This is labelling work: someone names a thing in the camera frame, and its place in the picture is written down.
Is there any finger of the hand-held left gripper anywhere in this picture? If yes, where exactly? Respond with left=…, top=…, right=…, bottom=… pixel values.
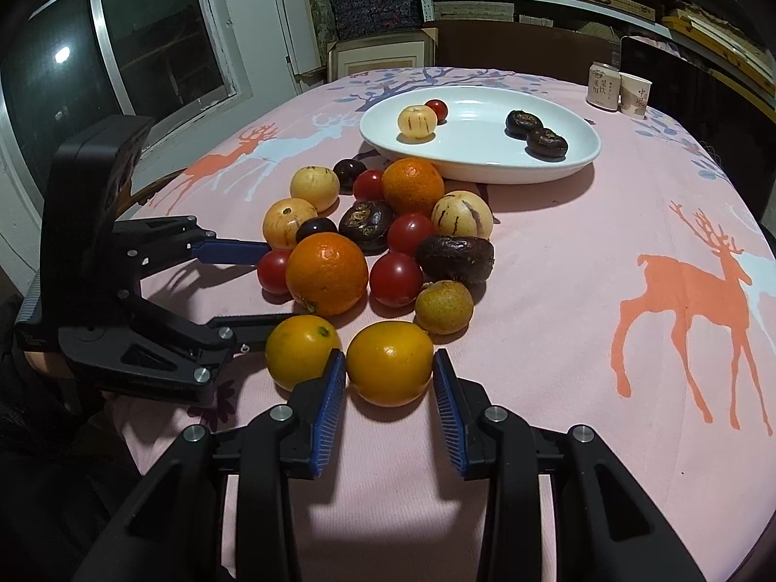
left=61, top=297, right=299, bottom=407
left=112, top=215, right=272, bottom=301

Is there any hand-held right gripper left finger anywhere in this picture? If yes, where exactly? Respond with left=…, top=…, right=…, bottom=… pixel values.
left=71, top=348, right=348, bottom=582

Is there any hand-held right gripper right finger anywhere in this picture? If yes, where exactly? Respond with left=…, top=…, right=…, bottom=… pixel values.
left=432, top=348, right=707, bottom=582

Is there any yellow pepino melon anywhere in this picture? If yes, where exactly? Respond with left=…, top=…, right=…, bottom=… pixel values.
left=262, top=197, right=319, bottom=251
left=397, top=104, right=438, bottom=145
left=430, top=191, right=494, bottom=240

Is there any yellow-brown cherry tomato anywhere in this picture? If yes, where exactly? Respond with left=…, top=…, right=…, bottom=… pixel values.
left=415, top=280, right=475, bottom=336
left=290, top=165, right=340, bottom=213

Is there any yellow-brown cherry tomato top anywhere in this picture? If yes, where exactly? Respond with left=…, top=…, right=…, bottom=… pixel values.
left=415, top=280, right=475, bottom=336

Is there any dark plum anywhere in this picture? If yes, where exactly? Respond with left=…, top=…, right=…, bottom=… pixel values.
left=295, top=216, right=339, bottom=244
left=332, top=158, right=368, bottom=195

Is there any white oval plate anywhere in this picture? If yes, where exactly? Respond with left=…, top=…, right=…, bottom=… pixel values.
left=359, top=86, right=602, bottom=186

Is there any person's left forearm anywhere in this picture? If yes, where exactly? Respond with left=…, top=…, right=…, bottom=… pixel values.
left=24, top=348, right=70, bottom=383

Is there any large orange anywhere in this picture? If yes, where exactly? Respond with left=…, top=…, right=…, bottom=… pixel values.
left=285, top=231, right=371, bottom=317

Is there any pink deer print tablecloth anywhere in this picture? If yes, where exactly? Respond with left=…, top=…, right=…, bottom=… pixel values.
left=118, top=66, right=776, bottom=582

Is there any white door panel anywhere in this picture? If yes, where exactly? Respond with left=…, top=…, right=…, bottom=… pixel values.
left=270, top=0, right=323, bottom=82

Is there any green marbled panel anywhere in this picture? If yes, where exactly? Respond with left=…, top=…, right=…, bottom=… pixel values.
left=302, top=0, right=339, bottom=67

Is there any stack of blue patterned boxes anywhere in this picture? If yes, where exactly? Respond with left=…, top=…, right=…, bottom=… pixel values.
left=327, top=0, right=423, bottom=40

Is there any dark brown chair back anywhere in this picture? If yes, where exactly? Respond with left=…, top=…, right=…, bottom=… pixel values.
left=424, top=19, right=616, bottom=80

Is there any pale drink can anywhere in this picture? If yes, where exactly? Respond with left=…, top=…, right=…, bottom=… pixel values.
left=587, top=62, right=622, bottom=113

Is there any paper cup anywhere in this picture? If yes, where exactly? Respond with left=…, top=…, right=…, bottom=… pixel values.
left=618, top=73, right=652, bottom=119

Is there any stack of yellow flat boxes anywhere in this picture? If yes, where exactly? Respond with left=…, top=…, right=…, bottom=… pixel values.
left=661, top=0, right=776, bottom=82

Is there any glass window white frame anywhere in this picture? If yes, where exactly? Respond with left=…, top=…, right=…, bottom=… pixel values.
left=0, top=0, right=254, bottom=195

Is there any wooden picture frame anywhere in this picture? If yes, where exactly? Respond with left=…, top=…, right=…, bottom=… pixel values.
left=327, top=27, right=438, bottom=82

